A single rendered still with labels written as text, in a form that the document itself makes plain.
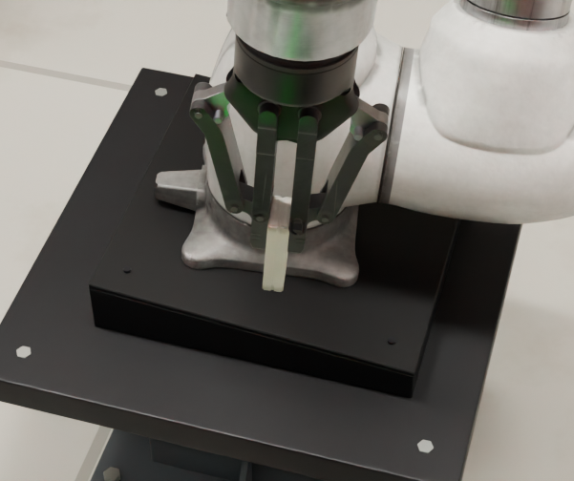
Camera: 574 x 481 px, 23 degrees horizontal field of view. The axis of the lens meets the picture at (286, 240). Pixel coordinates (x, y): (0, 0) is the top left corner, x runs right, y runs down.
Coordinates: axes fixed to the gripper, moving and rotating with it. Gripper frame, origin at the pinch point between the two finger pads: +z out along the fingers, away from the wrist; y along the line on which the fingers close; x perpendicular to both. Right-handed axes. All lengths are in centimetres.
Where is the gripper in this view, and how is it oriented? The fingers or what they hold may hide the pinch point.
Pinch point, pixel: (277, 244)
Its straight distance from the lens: 98.1
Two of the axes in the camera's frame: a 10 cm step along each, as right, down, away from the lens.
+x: -1.0, 7.4, -6.6
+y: -9.9, -1.2, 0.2
